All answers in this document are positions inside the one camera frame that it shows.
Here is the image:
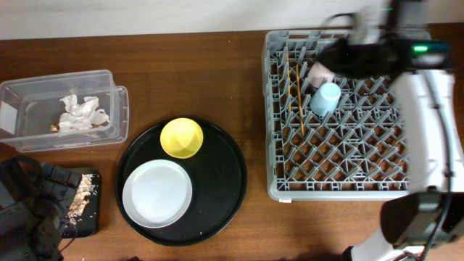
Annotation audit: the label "wooden chopstick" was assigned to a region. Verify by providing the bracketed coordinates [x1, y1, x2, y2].
[286, 52, 291, 112]
[295, 64, 305, 136]

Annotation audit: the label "white napkin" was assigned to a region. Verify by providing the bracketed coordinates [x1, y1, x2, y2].
[58, 94, 109, 133]

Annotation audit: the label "yellow saucer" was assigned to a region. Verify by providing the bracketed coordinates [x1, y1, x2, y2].
[160, 117, 204, 159]

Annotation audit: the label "round black tray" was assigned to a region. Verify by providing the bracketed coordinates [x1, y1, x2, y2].
[115, 118, 247, 247]

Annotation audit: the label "light blue cup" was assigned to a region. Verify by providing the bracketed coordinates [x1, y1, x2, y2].
[310, 83, 341, 117]

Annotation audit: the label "food scraps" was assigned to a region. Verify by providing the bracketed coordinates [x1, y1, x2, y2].
[67, 174, 96, 225]

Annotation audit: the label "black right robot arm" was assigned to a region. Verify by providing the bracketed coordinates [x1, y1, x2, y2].
[317, 36, 463, 260]

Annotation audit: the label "grey plastic dishwasher rack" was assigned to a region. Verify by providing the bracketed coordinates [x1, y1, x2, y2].
[262, 30, 409, 202]

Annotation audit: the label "pink cup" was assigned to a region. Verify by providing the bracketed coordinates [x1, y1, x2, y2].
[307, 62, 335, 88]

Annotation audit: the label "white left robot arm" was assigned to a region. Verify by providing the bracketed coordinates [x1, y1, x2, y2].
[1, 155, 83, 260]

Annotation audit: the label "grey round plate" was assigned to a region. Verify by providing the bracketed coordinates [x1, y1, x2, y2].
[122, 159, 193, 228]

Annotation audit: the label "clear plastic waste bin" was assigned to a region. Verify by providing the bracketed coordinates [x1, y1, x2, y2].
[1, 70, 129, 152]

